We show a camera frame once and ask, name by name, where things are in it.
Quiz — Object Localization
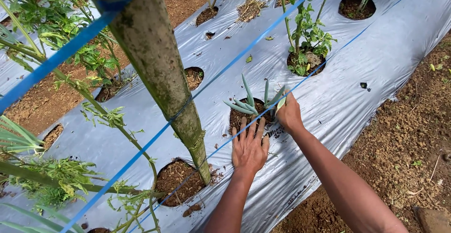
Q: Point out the person's right hand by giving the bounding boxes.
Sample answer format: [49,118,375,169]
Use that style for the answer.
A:
[274,90,306,135]

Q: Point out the person's left hand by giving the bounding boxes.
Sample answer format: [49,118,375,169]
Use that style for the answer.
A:
[231,116,271,178]

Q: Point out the green onion seedling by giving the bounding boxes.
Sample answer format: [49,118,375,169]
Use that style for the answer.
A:
[223,73,287,118]

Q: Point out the leafy green chili plant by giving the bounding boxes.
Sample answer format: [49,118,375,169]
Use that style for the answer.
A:
[270,0,338,77]

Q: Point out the clump of dry grass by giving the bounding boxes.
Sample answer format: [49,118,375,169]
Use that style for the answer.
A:
[236,0,267,23]

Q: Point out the mossy bamboo stake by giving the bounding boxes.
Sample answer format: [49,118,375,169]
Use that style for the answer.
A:
[79,0,212,186]

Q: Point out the long-stemmed wilted green plant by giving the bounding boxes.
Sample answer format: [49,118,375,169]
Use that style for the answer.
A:
[53,72,167,233]

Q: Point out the brown stone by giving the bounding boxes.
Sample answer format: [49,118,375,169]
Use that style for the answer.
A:
[414,206,451,233]

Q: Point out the thick-stemmed drooping green plant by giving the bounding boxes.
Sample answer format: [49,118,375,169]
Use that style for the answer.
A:
[0,156,167,213]

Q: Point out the bushy green tomato plant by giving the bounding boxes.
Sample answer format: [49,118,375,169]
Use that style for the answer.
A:
[0,0,139,101]

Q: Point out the long green onion leaves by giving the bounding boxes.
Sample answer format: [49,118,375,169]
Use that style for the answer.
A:
[0,203,86,233]
[0,115,46,157]

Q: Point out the thin blue string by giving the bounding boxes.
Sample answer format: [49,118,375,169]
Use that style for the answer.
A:
[128,0,428,233]
[61,0,327,233]

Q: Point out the wide blue plastic strap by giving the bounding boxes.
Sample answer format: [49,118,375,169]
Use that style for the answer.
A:
[0,0,157,114]

